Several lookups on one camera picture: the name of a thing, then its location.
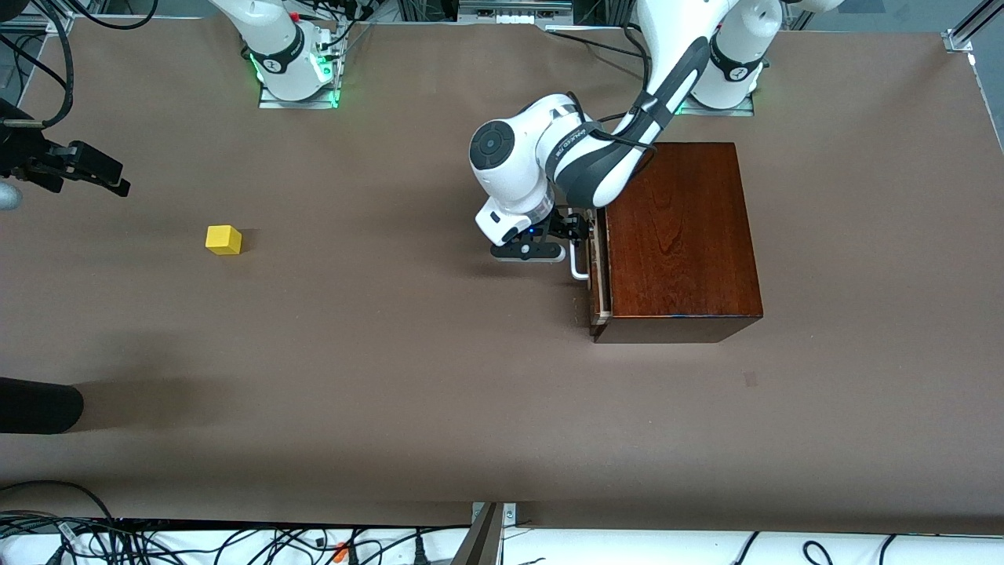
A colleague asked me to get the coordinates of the grey power strip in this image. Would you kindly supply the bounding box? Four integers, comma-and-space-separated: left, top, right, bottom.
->
458, 0, 574, 25

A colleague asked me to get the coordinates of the tangled black cable bundle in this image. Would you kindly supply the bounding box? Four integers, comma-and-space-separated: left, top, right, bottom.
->
0, 479, 473, 565

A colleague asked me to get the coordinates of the yellow cube block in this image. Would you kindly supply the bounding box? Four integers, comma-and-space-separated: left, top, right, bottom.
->
206, 224, 243, 257

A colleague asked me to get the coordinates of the wooden drawer with white handle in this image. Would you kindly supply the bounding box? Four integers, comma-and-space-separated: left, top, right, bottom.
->
569, 206, 614, 329

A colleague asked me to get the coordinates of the aluminium frame post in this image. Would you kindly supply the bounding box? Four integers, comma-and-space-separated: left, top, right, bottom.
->
944, 0, 1004, 54

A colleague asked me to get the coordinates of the dark brown wooden cabinet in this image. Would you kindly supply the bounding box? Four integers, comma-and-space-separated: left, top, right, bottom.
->
590, 142, 765, 344

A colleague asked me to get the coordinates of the metal clamp bracket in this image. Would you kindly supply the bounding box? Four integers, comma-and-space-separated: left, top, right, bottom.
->
453, 501, 518, 565

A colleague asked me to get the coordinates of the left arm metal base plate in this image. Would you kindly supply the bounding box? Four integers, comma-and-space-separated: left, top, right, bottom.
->
679, 93, 756, 118

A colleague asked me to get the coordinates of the long black table cable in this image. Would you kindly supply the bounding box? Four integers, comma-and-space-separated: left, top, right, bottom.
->
547, 28, 646, 60

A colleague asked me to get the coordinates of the aluminium frame rail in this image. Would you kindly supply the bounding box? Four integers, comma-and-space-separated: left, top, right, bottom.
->
0, 12, 76, 34

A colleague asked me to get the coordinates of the black looped cable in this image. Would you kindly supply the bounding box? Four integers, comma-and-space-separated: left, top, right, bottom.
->
35, 0, 160, 32

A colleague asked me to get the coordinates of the black rounded cylinder object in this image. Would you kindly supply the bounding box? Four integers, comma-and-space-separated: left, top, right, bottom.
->
0, 377, 85, 435

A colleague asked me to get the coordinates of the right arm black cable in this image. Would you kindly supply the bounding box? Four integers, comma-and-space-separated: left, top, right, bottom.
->
0, 0, 76, 130

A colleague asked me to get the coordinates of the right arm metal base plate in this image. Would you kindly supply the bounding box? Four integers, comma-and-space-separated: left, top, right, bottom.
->
258, 77, 340, 110

